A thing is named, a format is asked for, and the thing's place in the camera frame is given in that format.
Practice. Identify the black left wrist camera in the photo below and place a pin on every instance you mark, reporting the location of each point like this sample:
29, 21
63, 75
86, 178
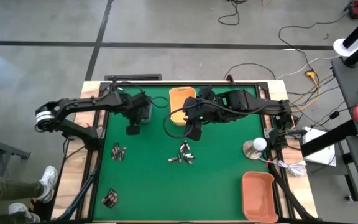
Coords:
133, 129

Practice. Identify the black flat floor box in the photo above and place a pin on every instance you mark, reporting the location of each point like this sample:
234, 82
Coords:
132, 77

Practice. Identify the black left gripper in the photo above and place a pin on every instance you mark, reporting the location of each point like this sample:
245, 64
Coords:
140, 107

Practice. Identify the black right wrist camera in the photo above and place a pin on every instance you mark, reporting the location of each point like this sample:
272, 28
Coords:
194, 130

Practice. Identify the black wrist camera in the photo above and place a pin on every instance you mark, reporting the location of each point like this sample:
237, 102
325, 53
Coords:
133, 129
194, 130

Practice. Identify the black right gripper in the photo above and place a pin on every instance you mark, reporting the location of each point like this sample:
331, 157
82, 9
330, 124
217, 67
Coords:
205, 110

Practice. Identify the white box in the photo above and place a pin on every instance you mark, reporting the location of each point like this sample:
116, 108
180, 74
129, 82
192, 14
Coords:
320, 152

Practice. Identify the slim copper and black battery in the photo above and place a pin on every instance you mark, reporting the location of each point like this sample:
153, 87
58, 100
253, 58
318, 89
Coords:
183, 147
173, 159
187, 145
190, 157

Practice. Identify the grey metal mounting plate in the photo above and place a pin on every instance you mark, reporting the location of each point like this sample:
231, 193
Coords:
267, 133

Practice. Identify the green table mat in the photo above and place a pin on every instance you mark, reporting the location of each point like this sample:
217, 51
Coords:
166, 193

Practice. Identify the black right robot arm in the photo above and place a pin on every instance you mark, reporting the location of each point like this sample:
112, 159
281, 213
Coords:
259, 107

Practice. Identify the grey metal stand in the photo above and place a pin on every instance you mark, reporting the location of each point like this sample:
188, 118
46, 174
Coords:
2, 149

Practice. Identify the black power adapter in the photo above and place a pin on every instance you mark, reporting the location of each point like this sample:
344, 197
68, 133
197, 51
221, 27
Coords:
333, 115

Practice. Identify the black aluminium table frame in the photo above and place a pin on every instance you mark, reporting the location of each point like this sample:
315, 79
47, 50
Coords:
166, 83

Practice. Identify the black diagonal beam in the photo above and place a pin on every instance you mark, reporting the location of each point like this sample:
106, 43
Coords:
328, 140

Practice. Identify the orange plastic bin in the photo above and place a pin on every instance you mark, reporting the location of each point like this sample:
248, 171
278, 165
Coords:
256, 196

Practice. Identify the yellow plastic bin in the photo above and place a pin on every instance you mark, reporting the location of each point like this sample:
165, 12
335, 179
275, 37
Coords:
177, 99

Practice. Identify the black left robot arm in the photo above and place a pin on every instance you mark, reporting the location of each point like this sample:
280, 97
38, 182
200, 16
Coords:
82, 102

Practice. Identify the person's foot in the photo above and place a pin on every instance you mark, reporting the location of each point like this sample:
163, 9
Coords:
22, 211
49, 183

